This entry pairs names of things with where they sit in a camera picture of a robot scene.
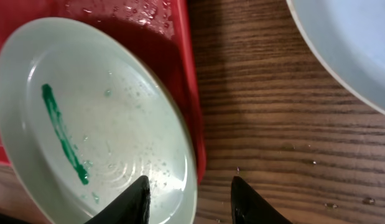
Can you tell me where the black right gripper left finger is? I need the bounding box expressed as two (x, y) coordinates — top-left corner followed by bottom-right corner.
(85, 175), (151, 224)

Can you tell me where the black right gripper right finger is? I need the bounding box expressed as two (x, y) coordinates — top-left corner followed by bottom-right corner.
(231, 176), (292, 224)

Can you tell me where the red plastic tray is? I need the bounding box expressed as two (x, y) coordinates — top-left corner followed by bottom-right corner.
(0, 0), (206, 181)

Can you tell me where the white plate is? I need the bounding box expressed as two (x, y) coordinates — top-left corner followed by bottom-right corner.
(0, 17), (197, 223)
(286, 0), (385, 115)

